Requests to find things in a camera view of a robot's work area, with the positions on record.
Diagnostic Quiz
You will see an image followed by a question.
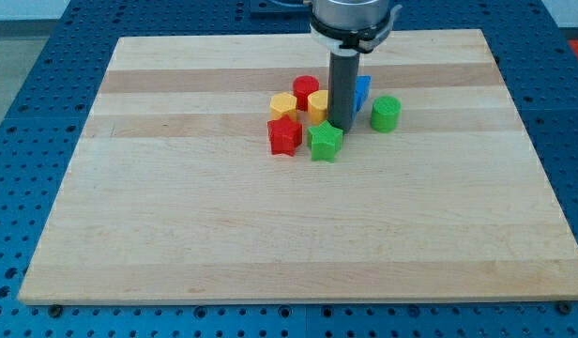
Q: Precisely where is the green cylinder block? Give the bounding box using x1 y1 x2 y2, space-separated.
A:
370 96 402 133

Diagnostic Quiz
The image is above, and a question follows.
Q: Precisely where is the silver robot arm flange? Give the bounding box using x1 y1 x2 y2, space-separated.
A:
310 0 403 57

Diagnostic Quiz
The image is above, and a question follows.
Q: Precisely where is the red star block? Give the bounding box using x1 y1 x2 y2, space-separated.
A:
266 115 303 157

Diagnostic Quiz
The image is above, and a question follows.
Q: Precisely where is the green star block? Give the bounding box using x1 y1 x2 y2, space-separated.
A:
307 121 343 162

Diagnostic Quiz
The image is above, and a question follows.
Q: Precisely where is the yellow hexagon block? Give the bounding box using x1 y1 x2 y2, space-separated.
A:
269 92 297 122

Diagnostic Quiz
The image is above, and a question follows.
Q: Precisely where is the yellow rounded block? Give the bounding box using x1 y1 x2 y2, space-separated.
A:
307 90 328 125

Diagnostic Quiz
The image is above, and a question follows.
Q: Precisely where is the red cylinder block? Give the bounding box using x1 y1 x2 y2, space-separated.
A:
293 75 319 111

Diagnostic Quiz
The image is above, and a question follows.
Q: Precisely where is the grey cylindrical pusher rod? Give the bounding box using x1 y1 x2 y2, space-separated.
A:
327 54 360 133

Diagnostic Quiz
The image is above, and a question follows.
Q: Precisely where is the blue block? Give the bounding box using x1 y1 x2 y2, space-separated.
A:
354 75 372 114

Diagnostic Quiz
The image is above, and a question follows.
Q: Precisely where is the wooden board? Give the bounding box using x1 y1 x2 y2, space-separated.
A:
18 29 578 305

